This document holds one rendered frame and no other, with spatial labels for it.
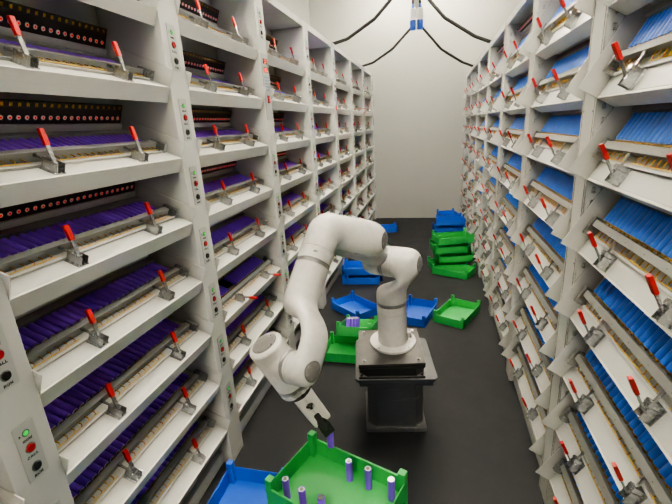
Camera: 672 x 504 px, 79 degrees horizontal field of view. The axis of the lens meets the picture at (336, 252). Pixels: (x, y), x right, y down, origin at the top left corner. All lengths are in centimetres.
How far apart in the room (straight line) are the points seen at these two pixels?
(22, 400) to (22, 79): 60
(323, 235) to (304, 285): 14
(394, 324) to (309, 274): 71
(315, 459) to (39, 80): 113
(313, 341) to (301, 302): 11
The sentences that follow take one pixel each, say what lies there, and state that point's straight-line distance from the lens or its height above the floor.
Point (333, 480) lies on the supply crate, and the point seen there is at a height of 32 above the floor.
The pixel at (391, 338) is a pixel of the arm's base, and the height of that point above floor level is 40.
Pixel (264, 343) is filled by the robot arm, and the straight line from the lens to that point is 96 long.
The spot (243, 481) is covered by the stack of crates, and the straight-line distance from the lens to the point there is 152.
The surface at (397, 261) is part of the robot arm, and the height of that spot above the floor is 74.
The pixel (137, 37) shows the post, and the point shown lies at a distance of 142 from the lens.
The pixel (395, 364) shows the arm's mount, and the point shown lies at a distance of 163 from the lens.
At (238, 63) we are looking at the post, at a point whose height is 153.
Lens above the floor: 123
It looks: 17 degrees down
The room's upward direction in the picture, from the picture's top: 3 degrees counter-clockwise
